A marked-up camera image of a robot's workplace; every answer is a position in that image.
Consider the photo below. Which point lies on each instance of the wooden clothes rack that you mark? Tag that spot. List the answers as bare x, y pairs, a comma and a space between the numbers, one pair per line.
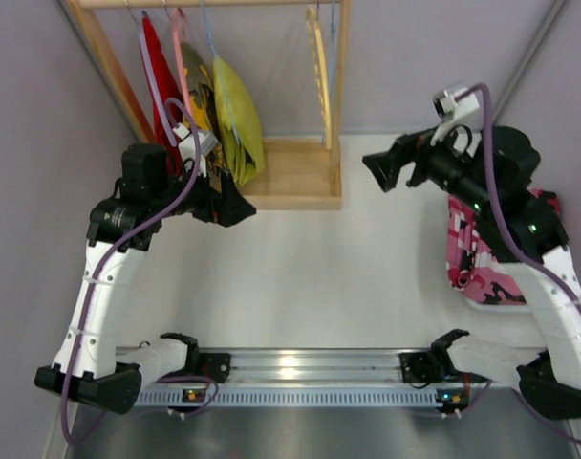
301, 173

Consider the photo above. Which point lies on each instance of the pink hanger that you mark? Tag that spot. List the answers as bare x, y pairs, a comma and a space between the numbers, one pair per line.
179, 23

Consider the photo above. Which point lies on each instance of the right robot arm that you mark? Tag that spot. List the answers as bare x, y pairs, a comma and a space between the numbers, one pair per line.
528, 238

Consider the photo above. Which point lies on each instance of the camouflage yellow green trousers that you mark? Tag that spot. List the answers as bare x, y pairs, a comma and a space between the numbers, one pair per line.
200, 90

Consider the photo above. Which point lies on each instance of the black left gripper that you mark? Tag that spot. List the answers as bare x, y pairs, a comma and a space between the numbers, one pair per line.
219, 200

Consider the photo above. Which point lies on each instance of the white plastic basket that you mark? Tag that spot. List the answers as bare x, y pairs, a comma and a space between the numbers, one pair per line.
500, 301

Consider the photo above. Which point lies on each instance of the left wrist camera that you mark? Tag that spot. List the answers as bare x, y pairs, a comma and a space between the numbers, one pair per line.
195, 143

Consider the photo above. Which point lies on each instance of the pink black patterned trousers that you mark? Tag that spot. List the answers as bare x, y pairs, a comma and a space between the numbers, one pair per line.
470, 264

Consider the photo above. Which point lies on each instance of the cream wooden hanger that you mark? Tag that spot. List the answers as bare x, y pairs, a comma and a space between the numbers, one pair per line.
319, 63

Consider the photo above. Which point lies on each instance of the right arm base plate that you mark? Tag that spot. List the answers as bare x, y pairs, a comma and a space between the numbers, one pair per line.
418, 369

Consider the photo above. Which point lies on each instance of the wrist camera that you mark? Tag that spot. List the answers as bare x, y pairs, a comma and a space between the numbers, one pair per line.
453, 104
195, 143

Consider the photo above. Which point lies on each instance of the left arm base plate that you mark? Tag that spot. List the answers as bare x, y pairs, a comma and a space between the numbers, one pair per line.
214, 365

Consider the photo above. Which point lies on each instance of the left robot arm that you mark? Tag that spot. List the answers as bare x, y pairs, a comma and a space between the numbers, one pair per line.
86, 368

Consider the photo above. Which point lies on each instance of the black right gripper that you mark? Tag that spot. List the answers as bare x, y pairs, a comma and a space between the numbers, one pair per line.
410, 159

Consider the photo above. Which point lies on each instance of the aluminium mounting rail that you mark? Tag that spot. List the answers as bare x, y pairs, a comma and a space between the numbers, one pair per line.
319, 365

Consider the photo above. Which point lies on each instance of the lime green trousers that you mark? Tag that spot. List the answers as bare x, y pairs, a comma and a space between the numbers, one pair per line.
245, 159

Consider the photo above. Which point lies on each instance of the slotted cable duct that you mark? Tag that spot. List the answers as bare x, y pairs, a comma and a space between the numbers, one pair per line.
226, 396

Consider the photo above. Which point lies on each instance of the white lavender hanger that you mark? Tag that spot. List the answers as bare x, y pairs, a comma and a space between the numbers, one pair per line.
153, 86

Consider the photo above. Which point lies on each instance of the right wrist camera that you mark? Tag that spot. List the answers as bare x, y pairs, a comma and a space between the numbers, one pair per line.
453, 104

